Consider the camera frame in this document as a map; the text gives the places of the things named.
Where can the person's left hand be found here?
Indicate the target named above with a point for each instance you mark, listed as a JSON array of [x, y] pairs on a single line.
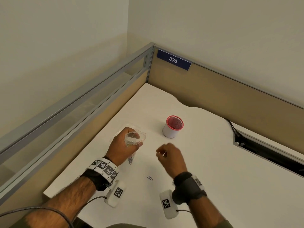
[[118, 149]]

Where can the person's right hand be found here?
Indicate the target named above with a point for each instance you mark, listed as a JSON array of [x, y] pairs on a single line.
[[173, 159]]

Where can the person's left thumb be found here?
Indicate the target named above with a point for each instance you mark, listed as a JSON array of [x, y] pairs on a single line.
[[139, 144]]

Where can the person's right fingers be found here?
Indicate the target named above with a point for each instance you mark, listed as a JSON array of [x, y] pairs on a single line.
[[161, 150]]

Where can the person's right forearm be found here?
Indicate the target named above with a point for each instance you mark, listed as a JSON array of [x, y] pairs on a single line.
[[206, 214]]

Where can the person's left forearm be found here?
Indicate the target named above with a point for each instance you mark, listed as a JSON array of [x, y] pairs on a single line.
[[68, 204]]

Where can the bunch of paper clips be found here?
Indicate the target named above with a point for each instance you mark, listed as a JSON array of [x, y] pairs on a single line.
[[130, 160]]

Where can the white cup with red rim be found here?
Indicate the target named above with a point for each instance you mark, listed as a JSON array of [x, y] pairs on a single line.
[[169, 132]]

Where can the single blue paper clip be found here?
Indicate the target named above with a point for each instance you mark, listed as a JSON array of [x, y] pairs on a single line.
[[149, 178]]

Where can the black wristband with marker blocks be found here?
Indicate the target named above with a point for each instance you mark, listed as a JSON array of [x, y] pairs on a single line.
[[104, 169]]

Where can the black wristband with white tag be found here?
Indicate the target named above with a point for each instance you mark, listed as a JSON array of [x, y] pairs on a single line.
[[187, 187]]

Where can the beige partition panel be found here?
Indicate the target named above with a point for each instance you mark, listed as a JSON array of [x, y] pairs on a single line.
[[225, 97]]

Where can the blue number sign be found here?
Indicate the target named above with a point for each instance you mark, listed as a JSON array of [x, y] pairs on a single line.
[[173, 60]]

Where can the white wrist camera with marker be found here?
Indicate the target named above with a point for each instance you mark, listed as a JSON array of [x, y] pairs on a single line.
[[116, 193], [168, 205]]

